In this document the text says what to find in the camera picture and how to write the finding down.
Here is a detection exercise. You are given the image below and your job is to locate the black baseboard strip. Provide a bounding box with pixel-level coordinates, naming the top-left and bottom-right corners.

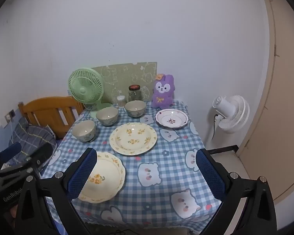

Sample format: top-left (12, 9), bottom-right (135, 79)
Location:
top-left (205, 145), bottom-right (237, 155)

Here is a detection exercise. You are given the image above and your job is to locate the wall socket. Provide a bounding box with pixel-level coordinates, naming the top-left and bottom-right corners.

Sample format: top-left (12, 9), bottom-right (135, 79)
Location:
top-left (5, 109), bottom-right (16, 124)

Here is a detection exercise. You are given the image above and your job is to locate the white standing fan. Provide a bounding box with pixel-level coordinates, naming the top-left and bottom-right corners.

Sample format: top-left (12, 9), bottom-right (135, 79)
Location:
top-left (203, 95), bottom-right (250, 152)

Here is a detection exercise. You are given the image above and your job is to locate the round yellow floral plate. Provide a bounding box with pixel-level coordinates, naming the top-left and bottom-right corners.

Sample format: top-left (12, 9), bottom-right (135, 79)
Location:
top-left (109, 122), bottom-right (158, 156)

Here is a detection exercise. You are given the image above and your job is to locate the scalloped yellow floral plate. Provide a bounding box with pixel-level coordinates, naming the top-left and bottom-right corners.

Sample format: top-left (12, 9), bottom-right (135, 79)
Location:
top-left (78, 152), bottom-right (126, 203)

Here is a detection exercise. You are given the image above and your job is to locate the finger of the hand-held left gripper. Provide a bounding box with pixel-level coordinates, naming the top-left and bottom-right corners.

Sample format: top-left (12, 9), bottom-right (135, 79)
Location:
top-left (0, 142), bottom-right (22, 169)
top-left (0, 142), bottom-right (53, 177)

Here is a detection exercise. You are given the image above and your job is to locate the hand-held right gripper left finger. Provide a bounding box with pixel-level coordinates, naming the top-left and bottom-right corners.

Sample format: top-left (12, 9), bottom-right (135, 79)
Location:
top-left (15, 147), bottom-right (98, 235)

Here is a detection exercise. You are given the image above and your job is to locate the glass jar with red lid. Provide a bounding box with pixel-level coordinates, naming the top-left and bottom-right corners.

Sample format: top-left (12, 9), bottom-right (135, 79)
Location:
top-left (128, 85), bottom-right (142, 102)

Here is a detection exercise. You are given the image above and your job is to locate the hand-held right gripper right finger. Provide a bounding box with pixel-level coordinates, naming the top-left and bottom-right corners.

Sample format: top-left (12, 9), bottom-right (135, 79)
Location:
top-left (196, 148), bottom-right (277, 235)

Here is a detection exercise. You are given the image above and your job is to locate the white plate with red pattern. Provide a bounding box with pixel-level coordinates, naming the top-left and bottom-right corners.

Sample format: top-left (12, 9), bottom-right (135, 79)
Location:
top-left (155, 108), bottom-right (189, 129)

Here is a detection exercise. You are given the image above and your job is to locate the green cartoon print board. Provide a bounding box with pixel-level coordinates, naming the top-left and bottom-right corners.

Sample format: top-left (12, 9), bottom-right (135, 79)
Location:
top-left (91, 62), bottom-right (158, 104)

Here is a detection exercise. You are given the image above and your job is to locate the green desk fan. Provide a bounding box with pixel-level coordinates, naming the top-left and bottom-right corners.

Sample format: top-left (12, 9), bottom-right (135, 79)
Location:
top-left (68, 67), bottom-right (113, 119)

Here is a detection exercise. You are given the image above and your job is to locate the blue checkered printed tablecloth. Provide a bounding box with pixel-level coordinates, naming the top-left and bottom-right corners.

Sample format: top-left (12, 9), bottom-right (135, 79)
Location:
top-left (40, 100), bottom-right (222, 235)

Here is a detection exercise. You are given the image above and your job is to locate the purple plush bunny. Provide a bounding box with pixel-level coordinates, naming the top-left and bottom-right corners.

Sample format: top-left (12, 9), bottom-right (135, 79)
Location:
top-left (151, 73), bottom-right (177, 109)

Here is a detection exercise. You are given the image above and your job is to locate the grey plaid pillow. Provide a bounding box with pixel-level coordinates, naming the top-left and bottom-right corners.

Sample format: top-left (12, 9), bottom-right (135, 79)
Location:
top-left (8, 117), bottom-right (57, 162)

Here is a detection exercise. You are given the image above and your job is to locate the wooden chair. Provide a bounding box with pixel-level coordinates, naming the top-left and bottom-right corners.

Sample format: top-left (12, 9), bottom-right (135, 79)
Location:
top-left (18, 96), bottom-right (85, 139)

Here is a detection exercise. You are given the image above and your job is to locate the black fan power cable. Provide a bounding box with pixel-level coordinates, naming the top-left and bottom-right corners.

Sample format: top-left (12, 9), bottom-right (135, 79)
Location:
top-left (211, 114), bottom-right (220, 140)

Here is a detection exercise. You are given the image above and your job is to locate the beige door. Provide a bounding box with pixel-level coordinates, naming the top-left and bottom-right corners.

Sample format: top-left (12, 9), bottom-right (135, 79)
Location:
top-left (235, 0), bottom-right (294, 201)

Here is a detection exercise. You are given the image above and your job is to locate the floral ceramic bowl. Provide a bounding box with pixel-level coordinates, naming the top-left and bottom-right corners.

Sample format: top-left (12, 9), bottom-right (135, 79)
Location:
top-left (124, 100), bottom-right (147, 118)
top-left (96, 108), bottom-right (119, 126)
top-left (72, 120), bottom-right (97, 142)

